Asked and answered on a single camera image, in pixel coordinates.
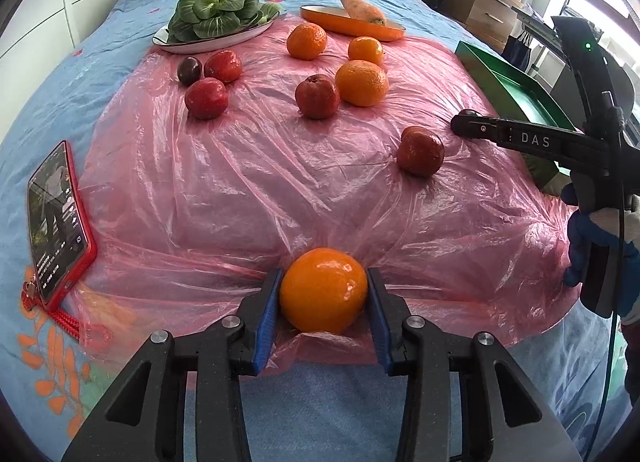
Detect large orange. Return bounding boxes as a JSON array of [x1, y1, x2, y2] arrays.
[[335, 60, 390, 107], [280, 247, 368, 335]]

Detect dark purple plum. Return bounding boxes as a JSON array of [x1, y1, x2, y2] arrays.
[[177, 56, 202, 87]]

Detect blue gloved right hand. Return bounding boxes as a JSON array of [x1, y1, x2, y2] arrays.
[[564, 196, 639, 325]]

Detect red apple right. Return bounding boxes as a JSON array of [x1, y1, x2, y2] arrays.
[[396, 126, 445, 179]]

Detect red apple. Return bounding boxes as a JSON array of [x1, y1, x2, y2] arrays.
[[294, 74, 341, 121], [396, 126, 445, 179], [184, 77, 229, 121], [204, 49, 243, 84]]

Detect green rectangular tray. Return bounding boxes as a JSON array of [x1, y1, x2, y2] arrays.
[[454, 41, 576, 195]]

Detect dark blue tote bag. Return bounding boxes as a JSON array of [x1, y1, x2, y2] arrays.
[[501, 32, 533, 72]]

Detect wooden drawer cabinet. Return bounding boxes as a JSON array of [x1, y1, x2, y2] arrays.
[[442, 0, 523, 53]]

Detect glass top desk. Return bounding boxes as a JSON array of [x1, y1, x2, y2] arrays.
[[512, 4, 566, 62]]

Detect small orange back right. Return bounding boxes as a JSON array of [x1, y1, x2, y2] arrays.
[[347, 36, 384, 66]]

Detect pink plastic sheet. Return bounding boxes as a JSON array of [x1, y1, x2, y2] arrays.
[[70, 16, 578, 371]]

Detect red apple centre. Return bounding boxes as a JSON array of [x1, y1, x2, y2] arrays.
[[294, 74, 341, 121]]

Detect orange carrot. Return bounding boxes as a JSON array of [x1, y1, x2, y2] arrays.
[[340, 0, 387, 26]]

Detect orange oval dish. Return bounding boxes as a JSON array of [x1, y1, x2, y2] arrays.
[[299, 6, 406, 42]]

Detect orange back left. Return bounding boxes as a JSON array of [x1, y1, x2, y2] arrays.
[[286, 23, 328, 61]]

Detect red cased smartphone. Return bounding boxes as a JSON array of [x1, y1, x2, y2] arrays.
[[27, 140, 98, 311]]

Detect red apple front left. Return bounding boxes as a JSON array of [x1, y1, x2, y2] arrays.
[[184, 77, 229, 121]]

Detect red apple back left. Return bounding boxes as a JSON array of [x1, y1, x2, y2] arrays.
[[204, 49, 243, 84]]

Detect green bok choy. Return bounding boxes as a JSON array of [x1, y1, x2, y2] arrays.
[[167, 0, 282, 44]]

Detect blue patterned bed sheet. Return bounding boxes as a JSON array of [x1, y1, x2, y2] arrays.
[[1, 0, 630, 461]]

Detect white plate with greens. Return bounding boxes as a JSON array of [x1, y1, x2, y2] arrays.
[[152, 2, 284, 55]]

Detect white wardrobe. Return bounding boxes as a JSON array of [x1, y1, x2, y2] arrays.
[[1, 0, 117, 135]]

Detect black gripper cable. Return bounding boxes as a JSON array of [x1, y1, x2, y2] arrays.
[[581, 91, 629, 462]]

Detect red braided phone strap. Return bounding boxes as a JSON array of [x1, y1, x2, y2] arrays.
[[20, 279, 113, 348]]

